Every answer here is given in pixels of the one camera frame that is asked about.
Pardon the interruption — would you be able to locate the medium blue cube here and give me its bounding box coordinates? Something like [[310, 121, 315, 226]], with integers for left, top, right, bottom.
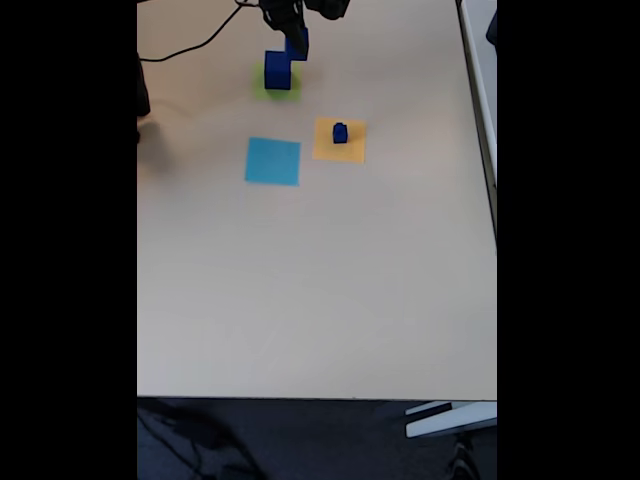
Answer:
[[283, 27, 310, 63]]

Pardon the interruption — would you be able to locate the large blue cube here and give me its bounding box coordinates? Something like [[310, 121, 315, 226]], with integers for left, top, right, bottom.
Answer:
[[263, 50, 293, 92]]

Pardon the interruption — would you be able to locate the green paper square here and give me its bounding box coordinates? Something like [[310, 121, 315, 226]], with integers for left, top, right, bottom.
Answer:
[[251, 61, 304, 104]]

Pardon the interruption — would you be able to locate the orange paper square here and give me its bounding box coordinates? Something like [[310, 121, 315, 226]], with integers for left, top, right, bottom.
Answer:
[[312, 117, 367, 165]]

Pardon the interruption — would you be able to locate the light blue paper square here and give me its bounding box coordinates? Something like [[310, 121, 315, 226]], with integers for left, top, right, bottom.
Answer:
[[243, 136, 302, 188]]

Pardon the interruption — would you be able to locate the white neighbouring table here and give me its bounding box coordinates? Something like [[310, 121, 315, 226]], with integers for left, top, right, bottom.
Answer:
[[454, 0, 498, 256]]

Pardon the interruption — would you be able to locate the white table foot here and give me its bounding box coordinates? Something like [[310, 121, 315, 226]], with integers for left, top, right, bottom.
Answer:
[[404, 401, 498, 440]]

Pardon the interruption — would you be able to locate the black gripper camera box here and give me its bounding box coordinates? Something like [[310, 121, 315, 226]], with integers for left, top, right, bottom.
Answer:
[[305, 0, 352, 22]]

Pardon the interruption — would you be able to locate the black camera cable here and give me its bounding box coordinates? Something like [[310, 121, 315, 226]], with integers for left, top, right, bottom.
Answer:
[[139, 0, 264, 63]]

